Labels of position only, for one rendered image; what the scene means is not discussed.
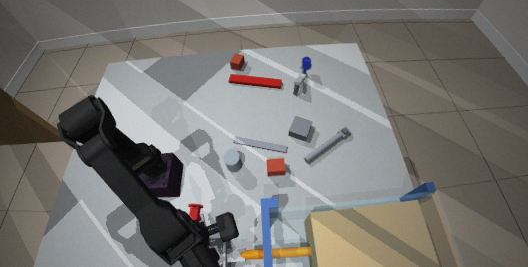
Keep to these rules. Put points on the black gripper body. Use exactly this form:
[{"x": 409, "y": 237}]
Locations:
[{"x": 226, "y": 227}]

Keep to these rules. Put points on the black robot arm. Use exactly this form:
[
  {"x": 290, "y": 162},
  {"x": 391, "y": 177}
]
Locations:
[{"x": 118, "y": 160}]

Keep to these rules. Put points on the dark grey cylinder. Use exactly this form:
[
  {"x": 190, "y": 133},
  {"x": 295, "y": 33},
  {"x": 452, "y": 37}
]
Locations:
[{"x": 232, "y": 161}]

